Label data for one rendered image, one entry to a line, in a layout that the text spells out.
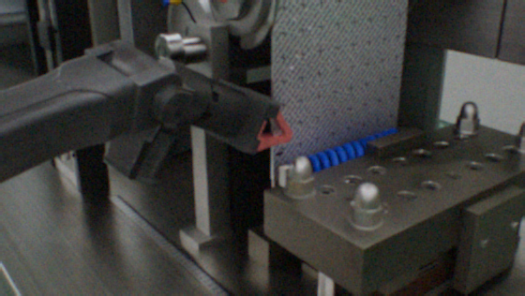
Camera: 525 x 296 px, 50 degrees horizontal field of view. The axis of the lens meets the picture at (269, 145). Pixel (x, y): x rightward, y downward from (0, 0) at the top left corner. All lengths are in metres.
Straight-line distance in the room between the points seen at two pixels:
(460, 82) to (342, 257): 3.22
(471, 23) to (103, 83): 0.56
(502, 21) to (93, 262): 0.64
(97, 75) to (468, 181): 0.45
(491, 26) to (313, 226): 0.40
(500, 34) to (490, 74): 2.79
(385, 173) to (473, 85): 3.02
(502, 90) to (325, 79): 2.93
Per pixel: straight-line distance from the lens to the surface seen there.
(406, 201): 0.66
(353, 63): 0.77
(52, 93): 0.47
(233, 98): 0.62
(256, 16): 0.67
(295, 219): 0.64
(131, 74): 0.52
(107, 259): 0.81
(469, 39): 0.88
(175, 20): 0.85
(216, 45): 0.71
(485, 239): 0.71
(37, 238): 0.89
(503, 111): 3.65
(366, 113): 0.81
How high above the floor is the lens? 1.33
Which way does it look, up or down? 22 degrees down
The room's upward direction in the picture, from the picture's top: straight up
